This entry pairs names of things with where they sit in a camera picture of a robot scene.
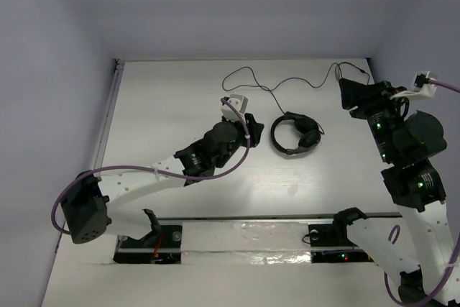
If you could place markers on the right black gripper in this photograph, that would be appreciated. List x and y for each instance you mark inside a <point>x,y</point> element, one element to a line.
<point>366,96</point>

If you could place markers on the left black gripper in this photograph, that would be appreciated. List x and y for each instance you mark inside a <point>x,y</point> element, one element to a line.
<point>254,129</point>

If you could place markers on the black over-ear headphones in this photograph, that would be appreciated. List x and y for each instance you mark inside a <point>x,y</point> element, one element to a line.
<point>308,131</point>

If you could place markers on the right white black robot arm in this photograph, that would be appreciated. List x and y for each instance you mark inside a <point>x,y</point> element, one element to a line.
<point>406,142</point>

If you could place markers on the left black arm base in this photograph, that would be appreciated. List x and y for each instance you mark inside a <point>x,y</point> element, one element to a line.
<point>159,249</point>

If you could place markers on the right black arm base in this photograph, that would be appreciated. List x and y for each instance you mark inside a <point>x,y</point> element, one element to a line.
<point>327,247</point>

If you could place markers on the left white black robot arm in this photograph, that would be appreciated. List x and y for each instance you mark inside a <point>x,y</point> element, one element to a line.
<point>95,202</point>

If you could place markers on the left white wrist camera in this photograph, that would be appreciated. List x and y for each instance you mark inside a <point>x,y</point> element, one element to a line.
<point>234,107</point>

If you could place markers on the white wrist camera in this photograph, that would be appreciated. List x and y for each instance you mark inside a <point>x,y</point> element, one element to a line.
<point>422,87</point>
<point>234,107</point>

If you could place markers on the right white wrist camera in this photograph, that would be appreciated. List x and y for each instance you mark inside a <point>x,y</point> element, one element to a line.
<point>422,87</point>

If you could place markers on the aluminium mounting rail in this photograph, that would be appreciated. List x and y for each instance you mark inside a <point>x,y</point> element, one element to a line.
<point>251,218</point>

